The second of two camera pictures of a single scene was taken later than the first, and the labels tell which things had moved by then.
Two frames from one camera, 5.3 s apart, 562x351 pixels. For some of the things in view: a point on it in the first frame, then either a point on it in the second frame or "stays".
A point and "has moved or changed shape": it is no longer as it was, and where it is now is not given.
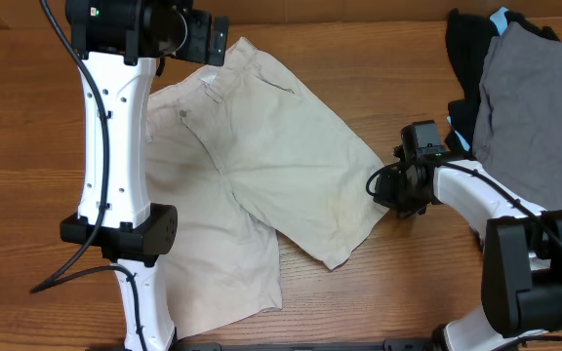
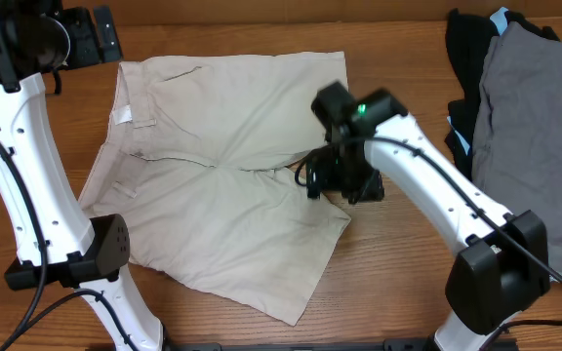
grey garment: [535, 121] stays
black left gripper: [195, 50] → [80, 24]
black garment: [468, 38] stays
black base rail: [412, 344] stays
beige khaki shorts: [241, 152] has moved or changed shape
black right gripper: [385, 197] → [321, 180]
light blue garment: [498, 19] stays
